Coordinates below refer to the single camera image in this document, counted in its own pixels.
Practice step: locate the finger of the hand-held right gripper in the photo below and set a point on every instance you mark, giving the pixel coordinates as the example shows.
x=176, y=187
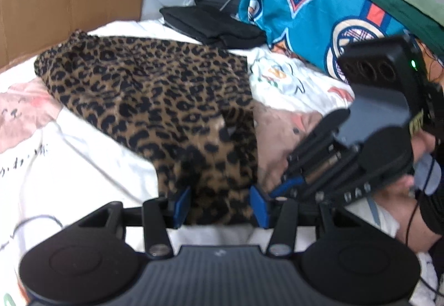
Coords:
x=326, y=177
x=322, y=139

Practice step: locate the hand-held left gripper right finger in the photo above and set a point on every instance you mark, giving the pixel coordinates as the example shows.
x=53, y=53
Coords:
x=260, y=205

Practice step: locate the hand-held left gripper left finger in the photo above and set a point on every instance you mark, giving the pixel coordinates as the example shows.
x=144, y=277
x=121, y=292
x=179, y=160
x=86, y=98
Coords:
x=182, y=205

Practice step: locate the leopard print pants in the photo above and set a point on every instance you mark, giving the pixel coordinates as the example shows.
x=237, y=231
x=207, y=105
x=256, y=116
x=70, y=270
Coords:
x=145, y=91

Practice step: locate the folded black clothes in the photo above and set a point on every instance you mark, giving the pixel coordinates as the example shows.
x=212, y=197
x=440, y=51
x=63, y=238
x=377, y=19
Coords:
x=208, y=25

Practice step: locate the person's right hand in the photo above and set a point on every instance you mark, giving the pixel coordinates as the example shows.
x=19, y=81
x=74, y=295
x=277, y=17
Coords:
x=399, y=202

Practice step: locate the bear print bed sheet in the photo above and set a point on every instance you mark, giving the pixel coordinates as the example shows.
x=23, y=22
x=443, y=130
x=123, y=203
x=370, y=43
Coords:
x=86, y=167

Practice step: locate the blue printed blanket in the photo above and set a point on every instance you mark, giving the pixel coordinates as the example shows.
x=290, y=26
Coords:
x=312, y=14

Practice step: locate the folded brown cardboard sheet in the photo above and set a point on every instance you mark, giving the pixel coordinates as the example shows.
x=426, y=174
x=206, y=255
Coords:
x=69, y=0

